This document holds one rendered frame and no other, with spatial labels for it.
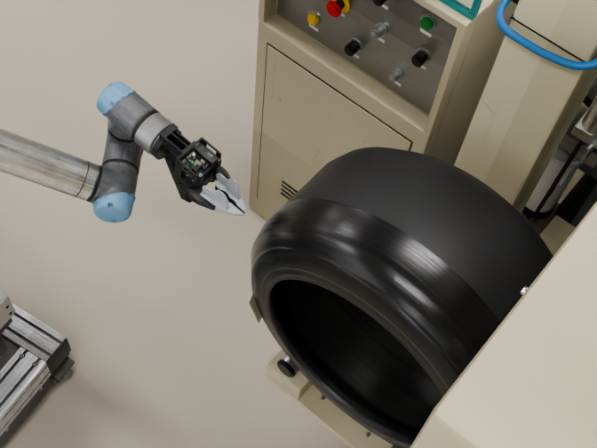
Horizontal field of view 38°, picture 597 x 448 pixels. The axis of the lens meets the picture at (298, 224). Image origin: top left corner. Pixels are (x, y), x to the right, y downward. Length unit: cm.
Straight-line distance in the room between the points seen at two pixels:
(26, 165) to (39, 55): 183
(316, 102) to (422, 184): 100
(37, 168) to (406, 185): 70
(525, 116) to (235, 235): 169
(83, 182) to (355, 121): 83
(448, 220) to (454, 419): 56
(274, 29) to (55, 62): 136
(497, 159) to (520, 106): 14
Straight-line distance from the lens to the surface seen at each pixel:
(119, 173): 174
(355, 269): 130
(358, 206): 135
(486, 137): 151
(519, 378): 87
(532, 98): 140
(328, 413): 186
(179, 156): 164
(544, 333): 89
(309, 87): 232
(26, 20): 364
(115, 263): 293
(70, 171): 170
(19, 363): 257
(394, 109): 216
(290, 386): 182
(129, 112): 172
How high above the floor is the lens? 255
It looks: 58 degrees down
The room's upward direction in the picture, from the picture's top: 8 degrees clockwise
